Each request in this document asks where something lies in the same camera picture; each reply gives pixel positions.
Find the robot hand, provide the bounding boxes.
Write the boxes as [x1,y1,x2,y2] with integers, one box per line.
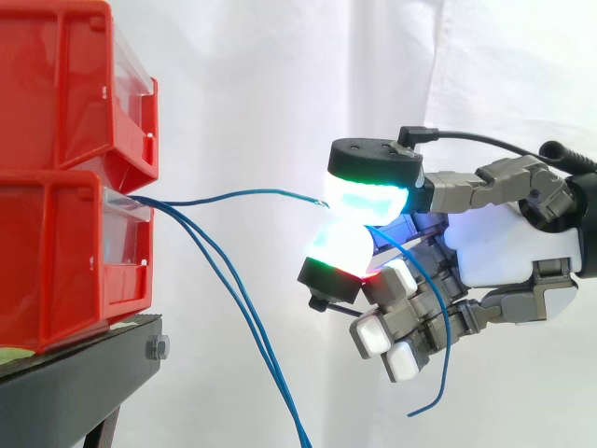
[297,136,585,385]

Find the black stand with green tape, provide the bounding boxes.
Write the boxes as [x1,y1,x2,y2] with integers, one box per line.
[0,313,172,448]

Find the red plastic bin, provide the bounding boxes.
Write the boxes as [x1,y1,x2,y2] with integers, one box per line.
[0,0,160,184]
[0,168,157,355]

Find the blue cable bundle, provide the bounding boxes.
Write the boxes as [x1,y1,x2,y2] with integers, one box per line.
[134,195,314,448]

